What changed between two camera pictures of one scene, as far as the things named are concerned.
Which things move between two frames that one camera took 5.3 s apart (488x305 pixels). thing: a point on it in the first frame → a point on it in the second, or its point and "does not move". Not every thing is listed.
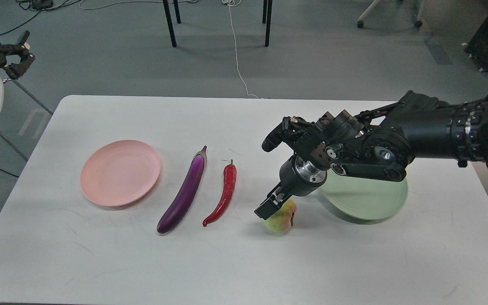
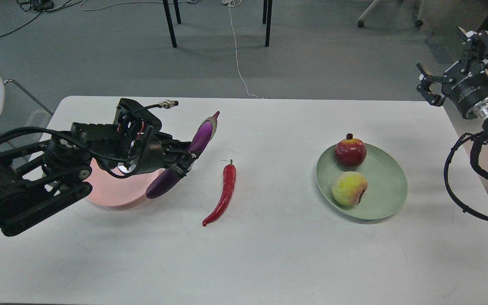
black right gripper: x=298 y=178 → x=467 y=81
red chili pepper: x=230 y=176 does not move
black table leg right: x=267 y=6 does not move
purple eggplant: x=197 y=169 → x=168 y=178
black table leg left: x=167 y=7 does not move
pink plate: x=120 y=173 does not move
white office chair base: x=360 y=23 does not move
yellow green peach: x=283 y=220 → x=348 y=188
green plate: x=362 y=198 does not move
